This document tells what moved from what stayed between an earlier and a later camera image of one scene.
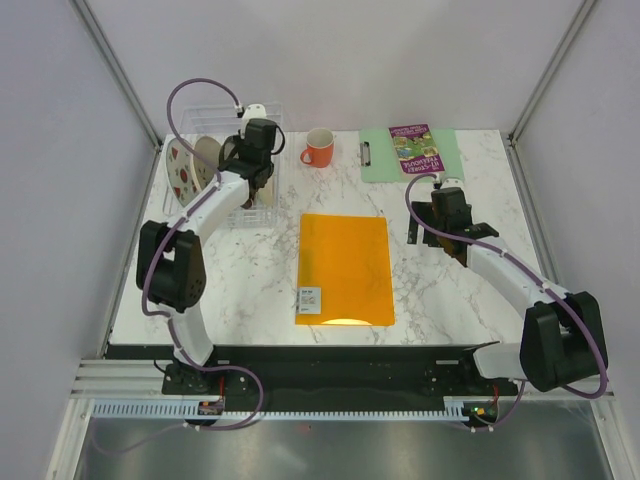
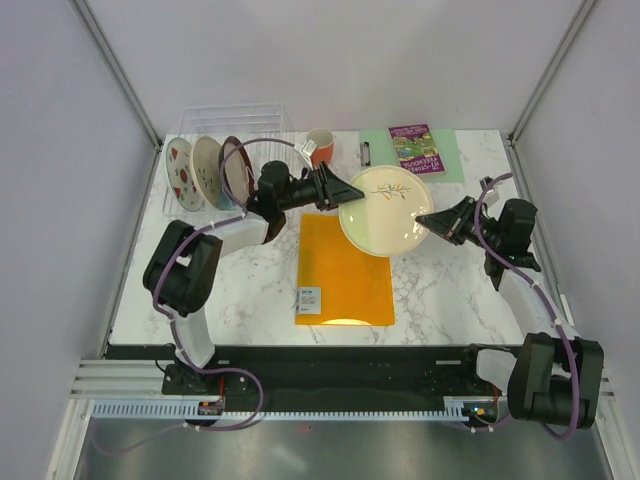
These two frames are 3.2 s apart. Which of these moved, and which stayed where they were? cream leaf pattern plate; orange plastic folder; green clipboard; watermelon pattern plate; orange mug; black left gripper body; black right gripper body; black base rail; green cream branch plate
Moved: green cream branch plate; black right gripper body; black left gripper body
Stayed: watermelon pattern plate; cream leaf pattern plate; green clipboard; orange mug; black base rail; orange plastic folder
